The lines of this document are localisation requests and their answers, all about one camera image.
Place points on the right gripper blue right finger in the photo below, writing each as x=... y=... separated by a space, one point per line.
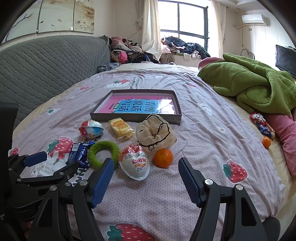
x=193 y=181

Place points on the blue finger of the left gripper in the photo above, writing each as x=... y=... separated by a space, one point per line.
x=34 y=159

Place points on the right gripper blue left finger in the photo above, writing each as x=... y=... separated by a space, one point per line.
x=99 y=181

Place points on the blue snack wrapper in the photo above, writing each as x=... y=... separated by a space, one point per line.
x=79 y=154

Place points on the large orange tangerine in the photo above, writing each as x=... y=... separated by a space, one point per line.
x=163 y=158

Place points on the yellow cracker packet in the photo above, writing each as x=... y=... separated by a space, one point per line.
x=121 y=129

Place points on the red blue egg toy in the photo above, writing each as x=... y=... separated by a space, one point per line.
x=91 y=129

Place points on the small tangerine at edge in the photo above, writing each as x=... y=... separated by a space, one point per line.
x=266 y=141

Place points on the red blue candy wrappers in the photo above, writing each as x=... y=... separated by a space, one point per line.
x=262 y=125

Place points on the grey quilted headboard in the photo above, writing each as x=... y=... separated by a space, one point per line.
x=34 y=71

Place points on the pink pillow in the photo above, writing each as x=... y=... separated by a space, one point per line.
x=284 y=127

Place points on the dark patterned cloth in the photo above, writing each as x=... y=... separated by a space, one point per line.
x=107 y=67

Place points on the green blanket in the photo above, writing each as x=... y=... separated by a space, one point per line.
x=255 y=85

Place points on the clothes pile by headboard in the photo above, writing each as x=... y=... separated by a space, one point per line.
x=125 y=51

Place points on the dark clothes on windowsill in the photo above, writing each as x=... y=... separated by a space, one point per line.
x=177 y=46

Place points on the dark framed window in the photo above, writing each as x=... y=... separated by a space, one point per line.
x=186 y=20

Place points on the cream curtain left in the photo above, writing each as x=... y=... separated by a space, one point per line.
x=148 y=21

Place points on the cream curtain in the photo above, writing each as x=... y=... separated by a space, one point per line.
x=148 y=21
x=220 y=13

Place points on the cream curtain right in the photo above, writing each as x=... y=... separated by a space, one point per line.
x=220 y=13

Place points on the white air conditioner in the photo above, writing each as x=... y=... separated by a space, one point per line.
x=255 y=19

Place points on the floral wall painting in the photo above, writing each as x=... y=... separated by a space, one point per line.
x=54 y=16

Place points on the black wall television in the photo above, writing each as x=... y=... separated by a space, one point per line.
x=285 y=59

